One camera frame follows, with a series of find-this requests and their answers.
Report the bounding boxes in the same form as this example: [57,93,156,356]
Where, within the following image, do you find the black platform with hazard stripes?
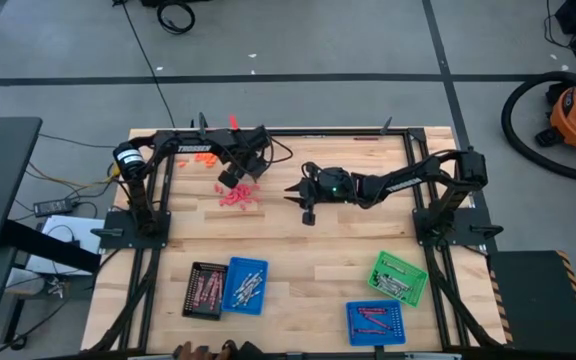
[486,249,576,357]

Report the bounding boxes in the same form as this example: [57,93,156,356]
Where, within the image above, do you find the blue plastic basket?
[221,256,270,317]
[345,299,407,348]

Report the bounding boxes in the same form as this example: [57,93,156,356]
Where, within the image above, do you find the white box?
[25,214,107,276]

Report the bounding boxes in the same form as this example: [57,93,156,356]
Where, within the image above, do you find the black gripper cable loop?
[265,135,294,166]

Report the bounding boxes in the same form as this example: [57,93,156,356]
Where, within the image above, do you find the person's hand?
[173,341,237,360]

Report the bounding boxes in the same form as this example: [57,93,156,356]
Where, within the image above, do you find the black plastic basket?
[181,261,229,322]

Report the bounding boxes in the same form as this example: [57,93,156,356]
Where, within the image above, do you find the green plastic basket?
[366,249,430,309]

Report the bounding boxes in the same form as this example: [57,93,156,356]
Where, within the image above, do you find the black power adapter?
[32,198,75,219]

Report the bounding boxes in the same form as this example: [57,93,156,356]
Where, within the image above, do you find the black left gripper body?
[217,124,274,190]

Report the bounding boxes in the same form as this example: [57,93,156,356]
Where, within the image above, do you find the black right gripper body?
[297,162,357,227]

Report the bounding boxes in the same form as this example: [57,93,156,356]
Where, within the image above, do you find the coiled black floor cable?
[155,0,197,36]

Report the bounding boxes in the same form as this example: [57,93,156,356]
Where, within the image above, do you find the long black floor cable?
[117,0,177,129]

